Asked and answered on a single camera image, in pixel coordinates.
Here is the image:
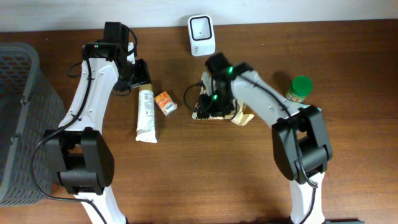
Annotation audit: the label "beige brown snack bag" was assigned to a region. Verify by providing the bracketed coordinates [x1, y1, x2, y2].
[192, 72, 254, 126]

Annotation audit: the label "white tube gold cap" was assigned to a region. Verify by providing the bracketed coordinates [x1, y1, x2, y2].
[136, 84, 157, 144]

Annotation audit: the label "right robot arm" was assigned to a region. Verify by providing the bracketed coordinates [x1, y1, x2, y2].
[194, 53, 333, 223]

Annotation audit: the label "orange small carton box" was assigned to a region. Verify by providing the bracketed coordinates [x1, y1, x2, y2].
[154, 91, 178, 116]

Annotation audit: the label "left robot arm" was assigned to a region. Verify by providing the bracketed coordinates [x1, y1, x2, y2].
[39, 22, 151, 223]

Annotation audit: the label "teal snack packet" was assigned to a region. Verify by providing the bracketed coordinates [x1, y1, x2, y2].
[306, 105, 322, 111]

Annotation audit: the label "white barcode scanner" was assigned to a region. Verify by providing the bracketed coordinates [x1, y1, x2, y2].
[187, 14, 216, 57]

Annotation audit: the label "grey plastic mesh basket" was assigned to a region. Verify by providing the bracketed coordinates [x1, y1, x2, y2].
[1, 42, 65, 207]

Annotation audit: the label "green lid jar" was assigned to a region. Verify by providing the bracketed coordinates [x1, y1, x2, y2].
[285, 75, 313, 103]

